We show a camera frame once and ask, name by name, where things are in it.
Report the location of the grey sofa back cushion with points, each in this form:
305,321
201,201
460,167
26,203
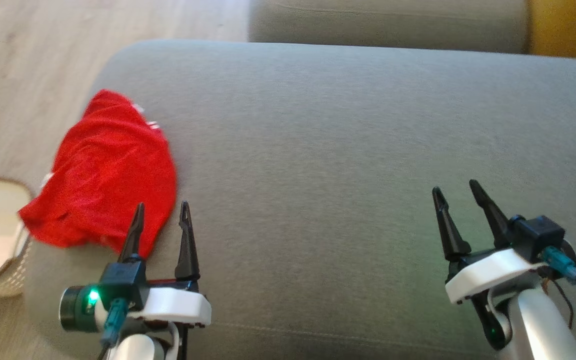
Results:
388,25

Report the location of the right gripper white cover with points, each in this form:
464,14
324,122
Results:
488,272

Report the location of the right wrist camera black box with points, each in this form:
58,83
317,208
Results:
538,235

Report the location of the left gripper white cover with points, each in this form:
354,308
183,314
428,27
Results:
173,305

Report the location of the grey fabric sofa seat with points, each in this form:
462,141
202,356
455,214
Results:
318,150

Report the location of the yellow pillow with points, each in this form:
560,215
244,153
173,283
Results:
568,30

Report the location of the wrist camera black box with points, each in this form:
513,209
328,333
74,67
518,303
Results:
538,235
123,282

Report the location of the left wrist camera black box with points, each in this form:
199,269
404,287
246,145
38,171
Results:
123,282

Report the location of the red shorts white trim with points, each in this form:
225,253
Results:
108,175

